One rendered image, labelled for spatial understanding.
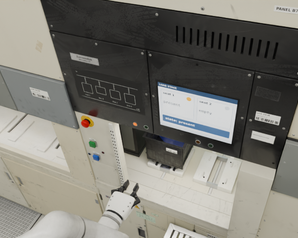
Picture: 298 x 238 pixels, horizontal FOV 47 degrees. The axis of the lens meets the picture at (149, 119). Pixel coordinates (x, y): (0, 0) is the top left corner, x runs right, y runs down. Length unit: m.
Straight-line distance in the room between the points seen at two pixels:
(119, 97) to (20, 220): 1.90
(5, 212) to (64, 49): 2.02
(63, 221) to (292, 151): 0.75
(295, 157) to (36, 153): 1.52
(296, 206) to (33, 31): 1.21
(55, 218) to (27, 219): 1.99
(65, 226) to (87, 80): 0.59
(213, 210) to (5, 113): 1.57
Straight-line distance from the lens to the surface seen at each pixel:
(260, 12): 0.96
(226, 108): 1.16
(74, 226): 1.08
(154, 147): 1.80
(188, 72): 1.12
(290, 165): 1.28
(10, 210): 3.12
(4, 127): 2.47
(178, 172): 1.89
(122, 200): 1.44
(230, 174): 1.90
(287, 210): 1.50
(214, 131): 1.25
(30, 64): 1.54
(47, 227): 1.02
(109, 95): 1.36
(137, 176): 1.93
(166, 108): 1.26
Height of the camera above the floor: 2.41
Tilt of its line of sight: 44 degrees down
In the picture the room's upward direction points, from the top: 5 degrees counter-clockwise
